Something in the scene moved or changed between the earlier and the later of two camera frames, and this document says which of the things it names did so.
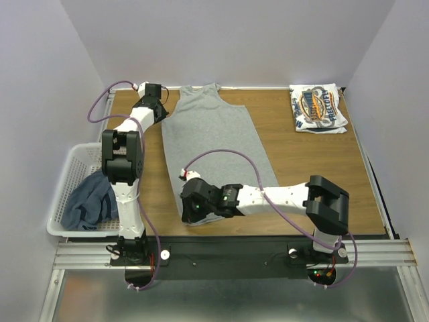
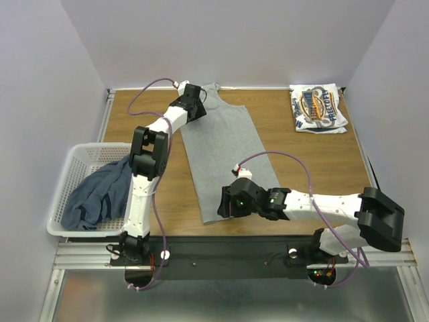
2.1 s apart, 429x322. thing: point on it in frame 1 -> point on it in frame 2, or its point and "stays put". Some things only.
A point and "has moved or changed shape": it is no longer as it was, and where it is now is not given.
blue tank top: [90, 202] stays put
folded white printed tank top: [318, 109] stays put
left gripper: [164, 113] -> [202, 111]
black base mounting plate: [230, 257] stays put
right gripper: [186, 209] -> [224, 203]
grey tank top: [199, 122] has moved or changed shape
